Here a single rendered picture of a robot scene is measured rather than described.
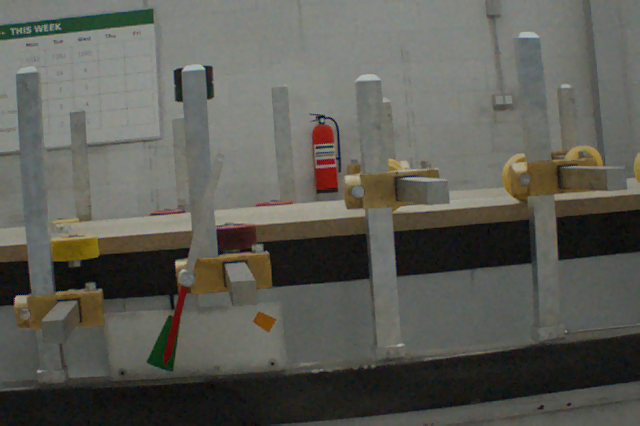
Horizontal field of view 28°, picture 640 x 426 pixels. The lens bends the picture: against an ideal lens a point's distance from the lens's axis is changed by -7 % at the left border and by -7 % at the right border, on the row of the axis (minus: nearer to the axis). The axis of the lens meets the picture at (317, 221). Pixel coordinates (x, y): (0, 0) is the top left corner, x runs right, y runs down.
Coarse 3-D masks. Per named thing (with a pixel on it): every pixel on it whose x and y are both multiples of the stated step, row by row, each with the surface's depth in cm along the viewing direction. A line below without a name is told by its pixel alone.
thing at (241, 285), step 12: (228, 264) 187; (240, 264) 185; (228, 276) 170; (240, 276) 166; (252, 276) 165; (228, 288) 177; (240, 288) 161; (252, 288) 161; (240, 300) 161; (252, 300) 161
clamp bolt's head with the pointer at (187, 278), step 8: (184, 272) 186; (184, 280) 186; (192, 280) 186; (184, 288) 187; (184, 296) 187; (176, 312) 187; (176, 320) 188; (176, 328) 188; (168, 344) 188; (168, 352) 188
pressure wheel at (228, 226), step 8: (224, 224) 201; (232, 224) 201; (240, 224) 202; (248, 224) 200; (224, 232) 198; (232, 232) 198; (240, 232) 198; (248, 232) 199; (224, 240) 198; (232, 240) 198; (240, 240) 198; (248, 240) 199; (256, 240) 201; (224, 248) 198; (232, 248) 198; (240, 248) 198
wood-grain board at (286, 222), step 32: (480, 192) 269; (608, 192) 228; (64, 224) 269; (96, 224) 258; (128, 224) 246; (160, 224) 236; (256, 224) 212; (288, 224) 210; (320, 224) 211; (352, 224) 211; (416, 224) 212; (448, 224) 213; (0, 256) 206
